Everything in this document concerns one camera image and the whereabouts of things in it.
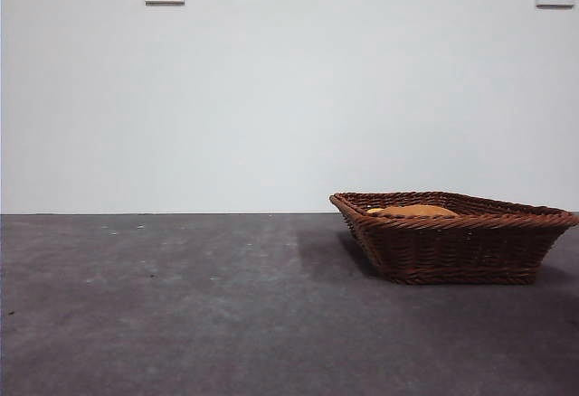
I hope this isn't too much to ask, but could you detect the brown wicker basket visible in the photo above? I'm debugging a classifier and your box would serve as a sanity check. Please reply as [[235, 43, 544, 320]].
[[328, 191, 579, 286]]

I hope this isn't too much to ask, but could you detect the brown potato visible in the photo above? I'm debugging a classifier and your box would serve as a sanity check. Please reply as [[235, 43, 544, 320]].
[[377, 204, 458, 219]]

